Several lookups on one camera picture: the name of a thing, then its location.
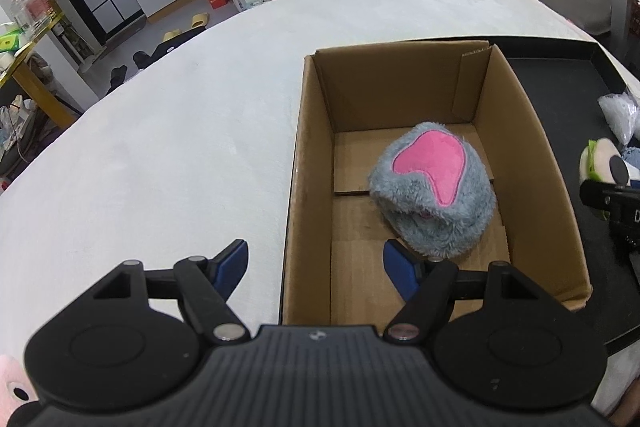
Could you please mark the black slipper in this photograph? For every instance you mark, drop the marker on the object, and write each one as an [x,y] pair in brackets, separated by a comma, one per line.
[118,79]
[142,58]

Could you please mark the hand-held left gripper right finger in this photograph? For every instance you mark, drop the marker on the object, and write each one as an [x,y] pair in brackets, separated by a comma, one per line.
[400,267]

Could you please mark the green tissue box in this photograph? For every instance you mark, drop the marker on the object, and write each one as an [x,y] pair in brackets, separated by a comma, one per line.
[10,42]

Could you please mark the yellow slipper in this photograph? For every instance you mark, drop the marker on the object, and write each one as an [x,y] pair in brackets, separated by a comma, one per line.
[198,21]
[172,35]

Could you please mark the black flat bag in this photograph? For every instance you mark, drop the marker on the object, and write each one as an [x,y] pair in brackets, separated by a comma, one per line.
[175,44]

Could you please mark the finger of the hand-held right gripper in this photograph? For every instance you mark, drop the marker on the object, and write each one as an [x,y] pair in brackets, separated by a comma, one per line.
[619,169]
[595,199]

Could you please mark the blue white packet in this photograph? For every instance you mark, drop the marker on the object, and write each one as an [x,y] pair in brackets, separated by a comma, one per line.
[635,162]

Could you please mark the clear jar with red label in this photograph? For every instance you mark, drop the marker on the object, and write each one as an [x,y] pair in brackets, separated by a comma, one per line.
[27,7]

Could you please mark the burger plush toy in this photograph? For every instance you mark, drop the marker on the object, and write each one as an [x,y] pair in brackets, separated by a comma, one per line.
[596,159]

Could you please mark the black tray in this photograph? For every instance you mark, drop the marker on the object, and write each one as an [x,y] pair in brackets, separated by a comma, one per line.
[565,107]

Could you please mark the dark grey mat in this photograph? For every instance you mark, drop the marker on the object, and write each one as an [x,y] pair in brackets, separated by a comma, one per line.
[575,2]

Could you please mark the grey pink plush toy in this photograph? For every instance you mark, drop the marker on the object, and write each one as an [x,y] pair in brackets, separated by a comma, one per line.
[435,217]

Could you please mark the brown cardboard box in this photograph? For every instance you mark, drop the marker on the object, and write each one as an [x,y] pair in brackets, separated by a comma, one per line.
[525,157]

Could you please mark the clear plastic bag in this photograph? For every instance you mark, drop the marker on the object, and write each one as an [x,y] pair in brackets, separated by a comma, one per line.
[620,114]

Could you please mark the yellow table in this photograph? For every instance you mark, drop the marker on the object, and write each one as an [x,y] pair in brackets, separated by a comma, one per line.
[35,82]

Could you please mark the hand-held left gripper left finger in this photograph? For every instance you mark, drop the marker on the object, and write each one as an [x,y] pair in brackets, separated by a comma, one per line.
[232,264]

